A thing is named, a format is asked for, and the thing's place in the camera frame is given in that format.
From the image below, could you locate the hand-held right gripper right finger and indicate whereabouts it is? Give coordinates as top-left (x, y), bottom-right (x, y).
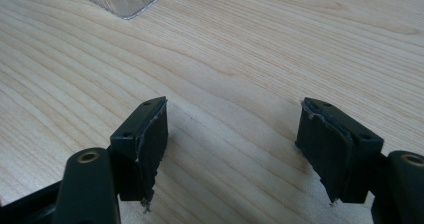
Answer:
top-left (295, 96), bottom-right (385, 204)

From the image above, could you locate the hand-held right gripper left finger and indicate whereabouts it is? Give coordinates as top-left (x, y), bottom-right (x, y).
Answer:
top-left (109, 96), bottom-right (170, 202)

